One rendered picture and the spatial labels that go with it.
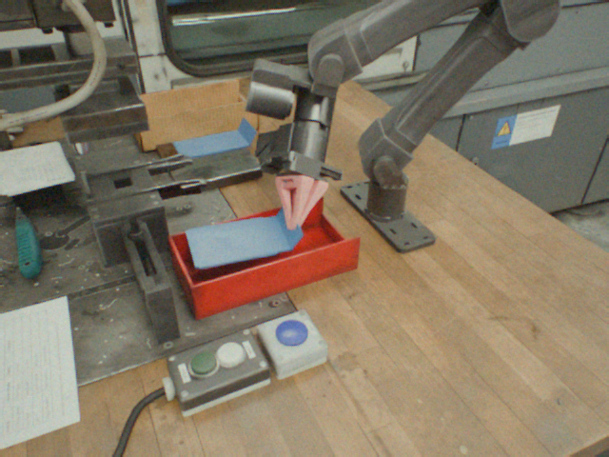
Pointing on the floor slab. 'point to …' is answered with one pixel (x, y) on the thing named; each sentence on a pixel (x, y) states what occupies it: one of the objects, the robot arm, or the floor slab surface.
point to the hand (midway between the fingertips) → (293, 224)
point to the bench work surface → (398, 331)
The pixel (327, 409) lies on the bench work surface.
